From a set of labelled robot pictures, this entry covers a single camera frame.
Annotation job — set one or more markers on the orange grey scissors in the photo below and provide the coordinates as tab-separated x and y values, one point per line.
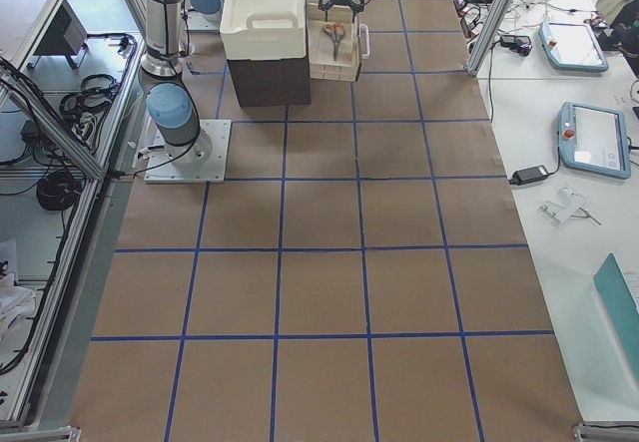
336	32

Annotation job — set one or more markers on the wooden drawer white handle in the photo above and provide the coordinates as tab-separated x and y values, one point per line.
353	49

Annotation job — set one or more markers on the white plastic tray bin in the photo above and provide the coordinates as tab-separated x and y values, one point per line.
263	30

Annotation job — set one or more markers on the dark brown wooden cabinet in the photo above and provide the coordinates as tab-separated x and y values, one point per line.
267	83

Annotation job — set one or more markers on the blue teach pendant far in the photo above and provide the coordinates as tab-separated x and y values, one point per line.
572	47

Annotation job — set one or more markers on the blue teach pendant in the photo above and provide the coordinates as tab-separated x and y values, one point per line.
572	47
594	140

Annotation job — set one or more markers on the black power adapter brick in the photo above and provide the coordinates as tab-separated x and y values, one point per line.
529	175

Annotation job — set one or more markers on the grey electronics box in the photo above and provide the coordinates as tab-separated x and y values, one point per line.
66	36

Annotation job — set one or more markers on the blue teach pendant near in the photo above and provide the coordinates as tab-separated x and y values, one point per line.
594	140

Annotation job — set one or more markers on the teal folder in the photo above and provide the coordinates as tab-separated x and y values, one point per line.
618	347

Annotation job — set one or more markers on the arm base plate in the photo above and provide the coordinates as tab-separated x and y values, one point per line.
206	161
199	22

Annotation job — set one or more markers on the aluminium frame post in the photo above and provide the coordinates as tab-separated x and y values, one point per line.
486	36

